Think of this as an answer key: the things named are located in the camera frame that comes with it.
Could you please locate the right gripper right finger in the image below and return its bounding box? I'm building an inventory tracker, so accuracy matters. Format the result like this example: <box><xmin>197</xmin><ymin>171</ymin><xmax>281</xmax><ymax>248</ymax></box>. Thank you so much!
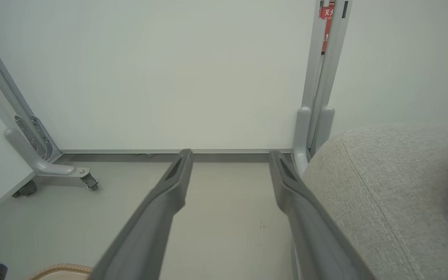
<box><xmin>268</xmin><ymin>150</ymin><xmax>377</xmax><ymax>280</ymax></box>

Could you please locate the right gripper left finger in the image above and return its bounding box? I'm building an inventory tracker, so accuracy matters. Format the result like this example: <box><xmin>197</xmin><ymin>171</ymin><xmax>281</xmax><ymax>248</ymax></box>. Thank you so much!
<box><xmin>87</xmin><ymin>148</ymin><xmax>194</xmax><ymax>280</ymax></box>

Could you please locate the grey fabric sofa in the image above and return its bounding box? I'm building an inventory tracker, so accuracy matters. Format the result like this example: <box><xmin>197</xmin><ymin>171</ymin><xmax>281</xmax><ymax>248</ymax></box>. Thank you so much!
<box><xmin>301</xmin><ymin>123</ymin><xmax>448</xmax><ymax>280</ymax></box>

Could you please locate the curved grey partition foot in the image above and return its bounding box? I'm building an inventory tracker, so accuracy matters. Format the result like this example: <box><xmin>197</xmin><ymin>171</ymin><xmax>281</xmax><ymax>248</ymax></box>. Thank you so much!
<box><xmin>292</xmin><ymin>106</ymin><xmax>312</xmax><ymax>176</ymax></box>

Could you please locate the short grey partition foot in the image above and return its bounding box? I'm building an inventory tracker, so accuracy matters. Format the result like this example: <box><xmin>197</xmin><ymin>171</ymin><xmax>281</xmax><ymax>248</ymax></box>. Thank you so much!
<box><xmin>310</xmin><ymin>105</ymin><xmax>336</xmax><ymax>157</ymax></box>

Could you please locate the long grey partition foot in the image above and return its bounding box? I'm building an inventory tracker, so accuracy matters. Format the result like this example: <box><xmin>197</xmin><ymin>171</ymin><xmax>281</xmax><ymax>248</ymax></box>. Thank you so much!
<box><xmin>4</xmin><ymin>128</ymin><xmax>91</xmax><ymax>180</ymax></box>

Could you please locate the dark caster wheel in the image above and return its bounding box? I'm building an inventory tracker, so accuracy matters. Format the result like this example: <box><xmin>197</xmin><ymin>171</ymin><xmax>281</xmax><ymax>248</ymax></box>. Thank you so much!
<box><xmin>12</xmin><ymin>179</ymin><xmax>38</xmax><ymax>198</ymax></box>

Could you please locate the grey metal hinge bracket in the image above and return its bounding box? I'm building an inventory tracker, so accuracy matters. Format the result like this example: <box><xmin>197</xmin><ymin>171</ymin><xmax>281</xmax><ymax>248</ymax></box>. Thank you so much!
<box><xmin>14</xmin><ymin>115</ymin><xmax>54</xmax><ymax>161</ymax></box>

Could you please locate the grey partition frame post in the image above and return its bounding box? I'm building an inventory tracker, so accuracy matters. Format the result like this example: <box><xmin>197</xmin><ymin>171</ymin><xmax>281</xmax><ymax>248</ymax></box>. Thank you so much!
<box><xmin>301</xmin><ymin>0</ymin><xmax>354</xmax><ymax>150</ymax></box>

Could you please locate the red wall sign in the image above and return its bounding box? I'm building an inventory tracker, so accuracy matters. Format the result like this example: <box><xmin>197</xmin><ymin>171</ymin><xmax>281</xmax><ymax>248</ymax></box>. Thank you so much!
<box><xmin>319</xmin><ymin>5</ymin><xmax>336</xmax><ymax>53</ymax></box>

